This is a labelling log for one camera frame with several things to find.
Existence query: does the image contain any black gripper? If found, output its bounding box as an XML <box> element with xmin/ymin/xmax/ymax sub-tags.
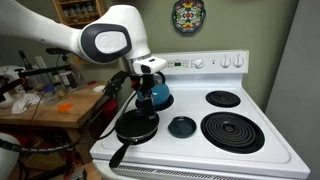
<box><xmin>130</xmin><ymin>73</ymin><xmax>158</xmax><ymax>118</ymax></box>

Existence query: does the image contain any white oven temperature knob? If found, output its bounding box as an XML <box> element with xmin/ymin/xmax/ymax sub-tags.
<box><xmin>194</xmin><ymin>58</ymin><xmax>205</xmax><ymax>70</ymax></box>

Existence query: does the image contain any white electric stove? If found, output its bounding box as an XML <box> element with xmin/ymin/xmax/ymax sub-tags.
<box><xmin>89</xmin><ymin>49</ymin><xmax>311</xmax><ymax>180</ymax></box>

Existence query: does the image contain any white burner knob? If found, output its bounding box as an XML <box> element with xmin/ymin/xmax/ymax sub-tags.
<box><xmin>233</xmin><ymin>54</ymin><xmax>245</xmax><ymax>69</ymax></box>
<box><xmin>220</xmin><ymin>55</ymin><xmax>232</xmax><ymax>69</ymax></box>

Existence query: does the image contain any teal kettle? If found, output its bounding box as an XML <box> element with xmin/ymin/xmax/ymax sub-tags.
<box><xmin>136</xmin><ymin>71</ymin><xmax>171</xmax><ymax>108</ymax></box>

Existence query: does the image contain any black frying pan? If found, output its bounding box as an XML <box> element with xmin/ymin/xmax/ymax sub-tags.
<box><xmin>108</xmin><ymin>108</ymin><xmax>160</xmax><ymax>169</ymax></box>

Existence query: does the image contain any red fire extinguisher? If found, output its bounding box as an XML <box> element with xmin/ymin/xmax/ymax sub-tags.
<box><xmin>99</xmin><ymin>98</ymin><xmax>119</xmax><ymax>125</ymax></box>

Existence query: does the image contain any oven control keypad with display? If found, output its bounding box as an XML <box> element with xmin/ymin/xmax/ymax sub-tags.
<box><xmin>166</xmin><ymin>59</ymin><xmax>191</xmax><ymax>70</ymax></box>

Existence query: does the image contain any small white dish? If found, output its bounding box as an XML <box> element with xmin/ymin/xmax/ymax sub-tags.
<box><xmin>92</xmin><ymin>85</ymin><xmax>107</xmax><ymax>94</ymax></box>

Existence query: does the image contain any small black coil burner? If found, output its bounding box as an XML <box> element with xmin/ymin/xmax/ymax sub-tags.
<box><xmin>205</xmin><ymin>90</ymin><xmax>242</xmax><ymax>109</ymax></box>

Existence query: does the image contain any orange small object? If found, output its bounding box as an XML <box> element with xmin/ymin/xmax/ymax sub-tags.
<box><xmin>56</xmin><ymin>103</ymin><xmax>74</xmax><ymax>114</ymax></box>

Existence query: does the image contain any large black coil burner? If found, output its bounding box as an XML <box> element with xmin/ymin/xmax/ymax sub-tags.
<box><xmin>200</xmin><ymin>111</ymin><xmax>266</xmax><ymax>155</ymax></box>

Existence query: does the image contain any glass jar with label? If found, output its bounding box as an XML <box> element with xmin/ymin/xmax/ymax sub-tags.
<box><xmin>61</xmin><ymin>69</ymin><xmax>80</xmax><ymax>91</ymax></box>

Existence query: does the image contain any blue lidded container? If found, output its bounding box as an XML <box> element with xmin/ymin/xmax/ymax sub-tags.
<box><xmin>43</xmin><ymin>84</ymin><xmax>58</xmax><ymax>102</ymax></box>

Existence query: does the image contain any wooden table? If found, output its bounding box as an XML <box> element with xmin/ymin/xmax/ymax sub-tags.
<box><xmin>0</xmin><ymin>82</ymin><xmax>113</xmax><ymax>130</ymax></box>

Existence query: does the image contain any black tripod stand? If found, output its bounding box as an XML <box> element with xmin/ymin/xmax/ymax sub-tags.
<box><xmin>13</xmin><ymin>47</ymin><xmax>74</xmax><ymax>88</ymax></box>

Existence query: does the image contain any wooden spice rack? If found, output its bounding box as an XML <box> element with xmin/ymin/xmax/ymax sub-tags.
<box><xmin>52</xmin><ymin>0</ymin><xmax>108</xmax><ymax>28</ymax></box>

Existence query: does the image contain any white cloth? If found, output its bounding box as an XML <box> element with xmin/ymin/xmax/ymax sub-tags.
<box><xmin>11</xmin><ymin>92</ymin><xmax>42</xmax><ymax>115</ymax></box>

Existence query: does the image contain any white plastic bag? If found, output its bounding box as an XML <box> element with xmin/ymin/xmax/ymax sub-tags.
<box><xmin>0</xmin><ymin>64</ymin><xmax>25</xmax><ymax>109</ymax></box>

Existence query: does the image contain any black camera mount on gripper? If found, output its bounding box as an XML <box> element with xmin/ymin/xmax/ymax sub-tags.
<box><xmin>102</xmin><ymin>70</ymin><xmax>131</xmax><ymax>98</ymax></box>

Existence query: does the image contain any colourful decorative wall plate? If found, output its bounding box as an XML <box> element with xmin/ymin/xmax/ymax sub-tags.
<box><xmin>171</xmin><ymin>0</ymin><xmax>207</xmax><ymax>34</ymax></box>

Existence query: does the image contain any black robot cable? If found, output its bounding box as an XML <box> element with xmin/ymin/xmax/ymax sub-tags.
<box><xmin>0</xmin><ymin>90</ymin><xmax>138</xmax><ymax>155</ymax></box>

